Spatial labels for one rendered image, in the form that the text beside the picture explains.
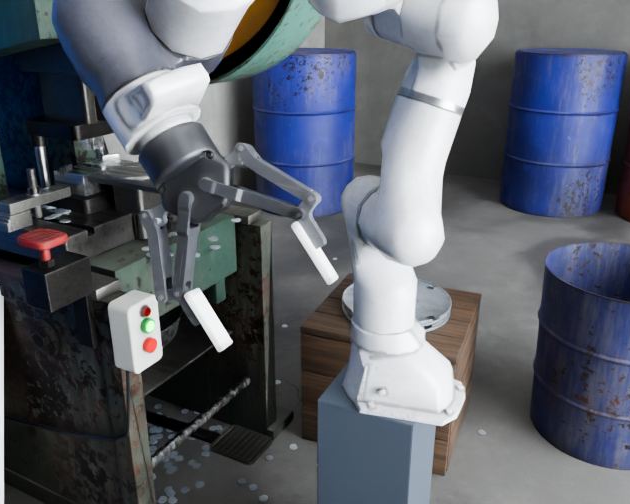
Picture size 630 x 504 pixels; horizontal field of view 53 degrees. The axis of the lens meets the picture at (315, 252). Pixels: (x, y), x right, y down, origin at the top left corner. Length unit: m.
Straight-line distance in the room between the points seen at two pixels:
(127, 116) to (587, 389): 1.38
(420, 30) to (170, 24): 0.39
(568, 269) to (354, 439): 1.00
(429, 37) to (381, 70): 3.73
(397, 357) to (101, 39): 0.71
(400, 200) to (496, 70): 3.47
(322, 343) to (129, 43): 1.10
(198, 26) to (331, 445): 0.81
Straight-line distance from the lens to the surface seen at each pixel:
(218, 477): 1.71
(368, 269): 1.08
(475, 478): 1.74
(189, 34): 0.67
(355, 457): 1.20
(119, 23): 0.68
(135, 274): 1.29
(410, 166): 0.99
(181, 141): 0.63
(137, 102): 0.62
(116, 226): 1.36
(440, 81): 0.99
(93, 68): 0.67
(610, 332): 1.66
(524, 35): 4.36
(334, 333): 1.59
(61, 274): 1.14
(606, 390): 1.74
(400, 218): 0.95
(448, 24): 0.91
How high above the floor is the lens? 1.11
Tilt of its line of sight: 21 degrees down
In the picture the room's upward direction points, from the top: straight up
